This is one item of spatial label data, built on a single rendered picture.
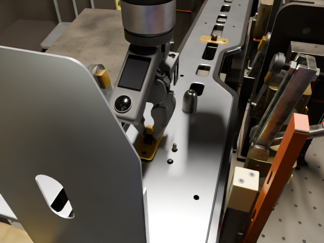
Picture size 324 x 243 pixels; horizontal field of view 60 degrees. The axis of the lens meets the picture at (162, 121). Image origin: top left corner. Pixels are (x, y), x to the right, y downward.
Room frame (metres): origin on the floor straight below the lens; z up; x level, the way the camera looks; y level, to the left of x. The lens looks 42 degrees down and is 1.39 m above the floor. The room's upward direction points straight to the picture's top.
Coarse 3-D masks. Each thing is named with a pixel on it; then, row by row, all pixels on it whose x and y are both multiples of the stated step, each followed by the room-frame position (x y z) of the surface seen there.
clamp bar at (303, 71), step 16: (272, 64) 0.31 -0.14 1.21; (288, 64) 0.31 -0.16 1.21; (304, 64) 0.31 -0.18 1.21; (288, 80) 0.32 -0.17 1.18; (304, 80) 0.29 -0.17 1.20; (320, 80) 0.30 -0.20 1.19; (288, 96) 0.29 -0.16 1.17; (272, 112) 0.30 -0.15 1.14; (288, 112) 0.29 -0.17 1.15; (256, 128) 0.33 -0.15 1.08; (272, 128) 0.29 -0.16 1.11; (256, 144) 0.30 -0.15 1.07
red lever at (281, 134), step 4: (316, 124) 0.30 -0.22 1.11; (320, 124) 0.30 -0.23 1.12; (312, 128) 0.29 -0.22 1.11; (316, 128) 0.29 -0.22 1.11; (320, 128) 0.29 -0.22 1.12; (280, 132) 0.31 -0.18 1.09; (284, 132) 0.31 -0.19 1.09; (312, 132) 0.29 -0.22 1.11; (316, 132) 0.29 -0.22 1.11; (320, 132) 0.28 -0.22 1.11; (276, 136) 0.31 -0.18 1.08; (280, 136) 0.30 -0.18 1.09; (308, 136) 0.29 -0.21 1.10; (312, 136) 0.29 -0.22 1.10; (316, 136) 0.29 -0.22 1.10; (320, 136) 0.28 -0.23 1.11; (276, 140) 0.30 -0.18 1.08; (280, 140) 0.30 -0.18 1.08; (272, 144) 0.30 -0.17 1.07; (276, 144) 0.30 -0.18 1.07
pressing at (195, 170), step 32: (224, 0) 1.15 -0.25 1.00; (192, 32) 0.86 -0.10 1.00; (224, 32) 0.86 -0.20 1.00; (192, 64) 0.66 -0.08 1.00; (224, 96) 0.52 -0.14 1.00; (128, 128) 0.41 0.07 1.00; (192, 128) 0.41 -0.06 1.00; (224, 128) 0.41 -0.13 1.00; (160, 160) 0.33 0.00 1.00; (192, 160) 0.33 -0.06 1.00; (224, 160) 0.33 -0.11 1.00; (160, 192) 0.26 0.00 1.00; (192, 192) 0.26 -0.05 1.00; (224, 192) 0.26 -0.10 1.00; (160, 224) 0.21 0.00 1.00; (192, 224) 0.21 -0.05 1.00
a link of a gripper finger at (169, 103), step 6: (168, 90) 0.36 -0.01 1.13; (168, 96) 0.35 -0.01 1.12; (174, 96) 0.37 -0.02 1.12; (162, 102) 0.36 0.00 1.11; (168, 102) 0.35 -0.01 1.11; (174, 102) 0.36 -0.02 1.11; (168, 108) 0.35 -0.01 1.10; (174, 108) 0.35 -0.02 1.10; (168, 114) 0.35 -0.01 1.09; (168, 120) 0.35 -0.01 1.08
